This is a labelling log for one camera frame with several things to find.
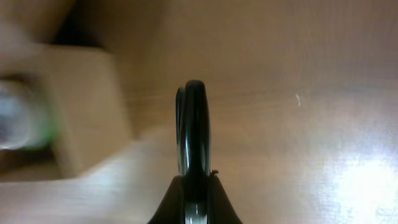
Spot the cream masking tape roll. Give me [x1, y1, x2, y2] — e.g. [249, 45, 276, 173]
[1, 80, 46, 150]

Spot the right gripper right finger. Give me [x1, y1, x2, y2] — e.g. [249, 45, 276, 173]
[207, 170, 243, 224]

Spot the green tape roll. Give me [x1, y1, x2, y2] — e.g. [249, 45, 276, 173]
[28, 102, 59, 150]

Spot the open brown cardboard box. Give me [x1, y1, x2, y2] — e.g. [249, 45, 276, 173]
[1, 1, 131, 183]

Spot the black and white marker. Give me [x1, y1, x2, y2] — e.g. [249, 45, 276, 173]
[175, 80, 210, 224]

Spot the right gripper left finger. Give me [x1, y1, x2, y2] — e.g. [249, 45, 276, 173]
[148, 175, 184, 224]

